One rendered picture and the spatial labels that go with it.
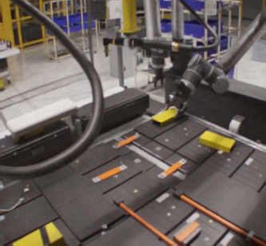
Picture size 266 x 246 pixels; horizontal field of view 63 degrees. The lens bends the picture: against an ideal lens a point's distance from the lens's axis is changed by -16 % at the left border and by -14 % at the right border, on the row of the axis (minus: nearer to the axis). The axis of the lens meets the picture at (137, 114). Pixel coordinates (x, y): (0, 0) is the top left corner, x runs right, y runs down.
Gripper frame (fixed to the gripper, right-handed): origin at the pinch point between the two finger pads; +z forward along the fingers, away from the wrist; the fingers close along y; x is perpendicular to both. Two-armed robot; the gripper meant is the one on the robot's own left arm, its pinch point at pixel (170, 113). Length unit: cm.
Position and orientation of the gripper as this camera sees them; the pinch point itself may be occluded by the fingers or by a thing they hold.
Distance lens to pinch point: 135.4
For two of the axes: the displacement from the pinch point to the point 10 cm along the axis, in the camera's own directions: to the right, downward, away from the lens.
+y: -6.7, -3.2, 6.7
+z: -5.5, 8.3, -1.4
